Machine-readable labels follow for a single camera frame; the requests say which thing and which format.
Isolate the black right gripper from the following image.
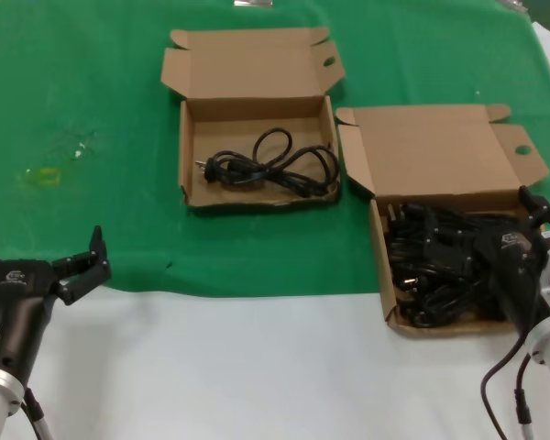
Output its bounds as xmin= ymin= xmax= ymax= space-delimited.
xmin=412 ymin=184 xmax=550 ymax=338

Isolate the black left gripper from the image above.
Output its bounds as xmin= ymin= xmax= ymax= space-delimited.
xmin=0 ymin=223 xmax=113 ymax=383

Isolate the black power cord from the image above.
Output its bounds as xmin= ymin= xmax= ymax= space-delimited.
xmin=194 ymin=129 xmax=341 ymax=201

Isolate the cardboard box with torn rim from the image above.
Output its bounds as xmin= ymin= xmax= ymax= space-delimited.
xmin=159 ymin=26 xmax=347 ymax=213

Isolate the green table cloth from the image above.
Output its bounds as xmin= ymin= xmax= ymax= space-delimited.
xmin=0 ymin=0 xmax=550 ymax=299

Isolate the tangled black power cords pile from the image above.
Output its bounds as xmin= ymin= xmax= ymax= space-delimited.
xmin=383 ymin=201 xmax=528 ymax=329

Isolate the cardboard box holding cords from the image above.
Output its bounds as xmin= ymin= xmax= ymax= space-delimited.
xmin=335 ymin=104 xmax=550 ymax=340

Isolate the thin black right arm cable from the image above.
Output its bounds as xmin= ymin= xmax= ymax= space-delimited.
xmin=479 ymin=332 xmax=531 ymax=440

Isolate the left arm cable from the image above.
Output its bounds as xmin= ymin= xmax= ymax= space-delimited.
xmin=20 ymin=387 xmax=54 ymax=440

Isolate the black cable with connector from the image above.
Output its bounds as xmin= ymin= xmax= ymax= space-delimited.
xmin=512 ymin=355 xmax=534 ymax=440

